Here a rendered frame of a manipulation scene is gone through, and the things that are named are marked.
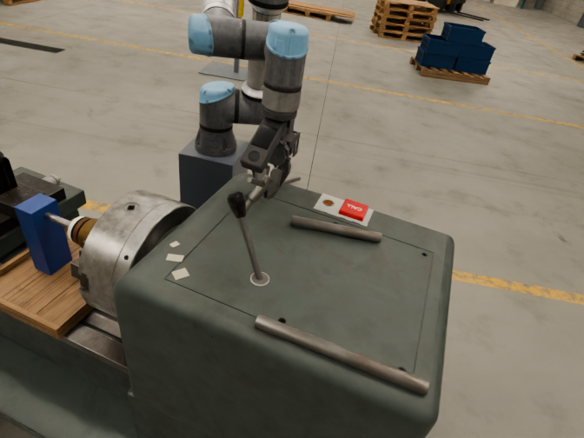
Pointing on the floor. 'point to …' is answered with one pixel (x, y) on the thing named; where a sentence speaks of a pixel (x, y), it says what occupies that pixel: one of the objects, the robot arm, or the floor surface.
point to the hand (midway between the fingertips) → (266, 195)
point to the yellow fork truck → (454, 8)
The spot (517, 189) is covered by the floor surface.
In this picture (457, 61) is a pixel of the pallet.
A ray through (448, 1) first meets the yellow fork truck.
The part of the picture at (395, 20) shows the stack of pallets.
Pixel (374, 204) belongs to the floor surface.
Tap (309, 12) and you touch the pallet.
